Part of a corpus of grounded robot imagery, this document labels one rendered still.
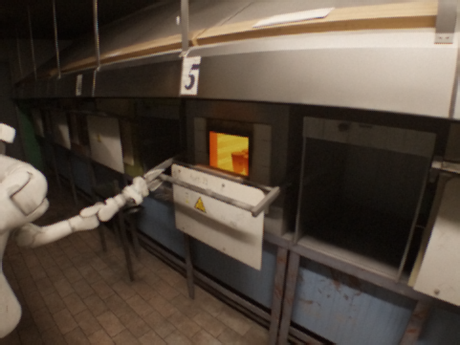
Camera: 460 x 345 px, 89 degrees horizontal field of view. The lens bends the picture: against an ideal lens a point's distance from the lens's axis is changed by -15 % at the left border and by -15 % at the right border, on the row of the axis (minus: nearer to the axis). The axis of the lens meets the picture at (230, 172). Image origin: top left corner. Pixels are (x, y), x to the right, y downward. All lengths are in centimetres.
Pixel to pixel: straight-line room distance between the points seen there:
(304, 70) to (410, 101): 28
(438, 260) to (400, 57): 61
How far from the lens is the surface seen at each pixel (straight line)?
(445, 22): 74
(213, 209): 134
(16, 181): 77
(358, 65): 73
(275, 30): 89
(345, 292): 140
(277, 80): 81
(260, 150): 122
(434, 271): 102
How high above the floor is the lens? 155
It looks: 18 degrees down
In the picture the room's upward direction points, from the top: straight up
